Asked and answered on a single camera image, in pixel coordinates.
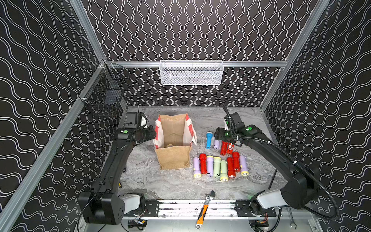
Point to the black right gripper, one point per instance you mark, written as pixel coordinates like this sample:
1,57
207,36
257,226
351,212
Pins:
219,133

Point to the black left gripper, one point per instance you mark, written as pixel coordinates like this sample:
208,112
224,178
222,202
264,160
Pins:
149,133

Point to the red flashlight white logo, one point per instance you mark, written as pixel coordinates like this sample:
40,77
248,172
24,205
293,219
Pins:
230,148

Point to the red flashlight back row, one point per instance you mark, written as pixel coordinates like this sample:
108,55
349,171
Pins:
224,148

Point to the red flashlight row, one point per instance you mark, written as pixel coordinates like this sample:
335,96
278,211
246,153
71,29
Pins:
203,165
224,148

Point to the lavender flashlight back row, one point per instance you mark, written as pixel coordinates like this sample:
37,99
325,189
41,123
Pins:
216,144

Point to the blue flashlight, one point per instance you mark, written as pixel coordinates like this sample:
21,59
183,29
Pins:
209,137

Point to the jute tote bag red trim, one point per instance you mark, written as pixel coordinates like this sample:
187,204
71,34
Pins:
179,131

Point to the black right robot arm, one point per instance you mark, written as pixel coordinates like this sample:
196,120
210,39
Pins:
303,184

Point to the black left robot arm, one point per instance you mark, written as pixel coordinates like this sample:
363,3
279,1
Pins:
101,204

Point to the red flashlight front upper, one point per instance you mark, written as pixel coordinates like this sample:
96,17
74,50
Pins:
236,161

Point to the light green flashlight left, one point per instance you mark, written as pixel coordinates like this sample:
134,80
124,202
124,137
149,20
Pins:
216,168

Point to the light green flashlight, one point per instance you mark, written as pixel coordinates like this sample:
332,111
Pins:
216,168
223,171

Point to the red flashlight front row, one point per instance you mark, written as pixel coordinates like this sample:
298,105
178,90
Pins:
203,165

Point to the red flashlight front lower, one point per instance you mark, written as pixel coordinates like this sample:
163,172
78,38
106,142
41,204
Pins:
230,166

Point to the light green flashlight right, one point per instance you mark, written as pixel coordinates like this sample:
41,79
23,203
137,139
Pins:
223,171

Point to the lavender flashlight yellow head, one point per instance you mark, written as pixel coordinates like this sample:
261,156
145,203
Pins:
196,168

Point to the black hex key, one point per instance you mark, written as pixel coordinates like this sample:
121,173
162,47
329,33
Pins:
272,179

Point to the silver combination wrench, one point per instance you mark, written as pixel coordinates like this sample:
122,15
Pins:
293,225

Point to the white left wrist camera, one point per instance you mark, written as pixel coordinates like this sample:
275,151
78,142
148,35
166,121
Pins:
144,120

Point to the black wire mesh basket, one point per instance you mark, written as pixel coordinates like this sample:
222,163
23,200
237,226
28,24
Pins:
106,98

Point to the white wire mesh basket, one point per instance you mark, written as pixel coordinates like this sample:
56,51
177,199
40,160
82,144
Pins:
191,73

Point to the orange handled adjustable wrench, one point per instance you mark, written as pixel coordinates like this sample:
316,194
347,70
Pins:
201,217

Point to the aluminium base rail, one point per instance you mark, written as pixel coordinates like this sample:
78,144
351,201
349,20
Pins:
190,209

